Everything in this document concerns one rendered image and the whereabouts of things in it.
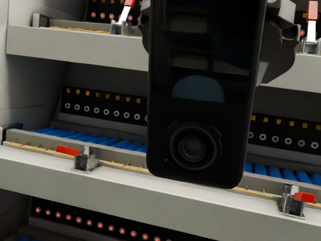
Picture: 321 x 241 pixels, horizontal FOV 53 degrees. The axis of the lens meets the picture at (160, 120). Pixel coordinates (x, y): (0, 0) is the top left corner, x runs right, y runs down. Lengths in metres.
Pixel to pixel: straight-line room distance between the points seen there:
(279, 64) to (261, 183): 0.25
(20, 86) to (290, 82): 0.43
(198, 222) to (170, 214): 0.04
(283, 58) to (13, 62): 0.47
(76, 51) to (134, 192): 0.23
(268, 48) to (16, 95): 0.49
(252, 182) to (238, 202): 0.04
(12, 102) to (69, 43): 0.15
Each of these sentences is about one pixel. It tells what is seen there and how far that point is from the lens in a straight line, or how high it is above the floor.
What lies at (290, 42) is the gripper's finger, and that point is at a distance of 0.19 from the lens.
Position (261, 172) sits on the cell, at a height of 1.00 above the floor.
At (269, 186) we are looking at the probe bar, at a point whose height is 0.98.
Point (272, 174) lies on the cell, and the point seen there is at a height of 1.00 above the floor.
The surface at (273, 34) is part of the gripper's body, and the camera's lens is 0.17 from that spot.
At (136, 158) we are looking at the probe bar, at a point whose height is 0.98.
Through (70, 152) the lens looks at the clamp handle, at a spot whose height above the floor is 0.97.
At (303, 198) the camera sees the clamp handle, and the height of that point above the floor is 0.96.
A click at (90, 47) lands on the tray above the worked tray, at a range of 0.50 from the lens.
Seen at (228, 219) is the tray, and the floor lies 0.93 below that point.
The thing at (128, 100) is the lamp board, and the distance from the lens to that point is 0.60.
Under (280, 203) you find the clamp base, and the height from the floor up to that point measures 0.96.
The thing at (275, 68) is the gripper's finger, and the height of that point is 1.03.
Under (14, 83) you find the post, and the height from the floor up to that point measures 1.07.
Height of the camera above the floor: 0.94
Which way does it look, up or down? 13 degrees up
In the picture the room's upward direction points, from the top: 12 degrees clockwise
